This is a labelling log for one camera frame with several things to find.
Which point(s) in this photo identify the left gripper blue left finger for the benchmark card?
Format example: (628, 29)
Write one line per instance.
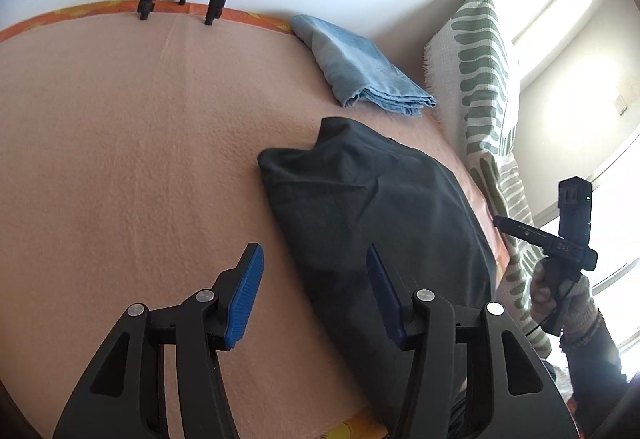
(240, 289)

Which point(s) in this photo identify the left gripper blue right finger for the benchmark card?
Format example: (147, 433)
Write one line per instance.
(386, 298)

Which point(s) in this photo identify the dark grey pants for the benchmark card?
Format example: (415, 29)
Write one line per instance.
(356, 189)

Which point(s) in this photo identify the right forearm dark sleeve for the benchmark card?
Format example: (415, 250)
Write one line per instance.
(596, 375)

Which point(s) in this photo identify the right hand in white glove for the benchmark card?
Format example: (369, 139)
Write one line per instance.
(571, 301)

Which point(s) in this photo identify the green white patterned pillow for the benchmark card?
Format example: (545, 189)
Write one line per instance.
(470, 68)

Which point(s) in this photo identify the folded light blue jeans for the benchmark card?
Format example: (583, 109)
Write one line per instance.
(357, 70)

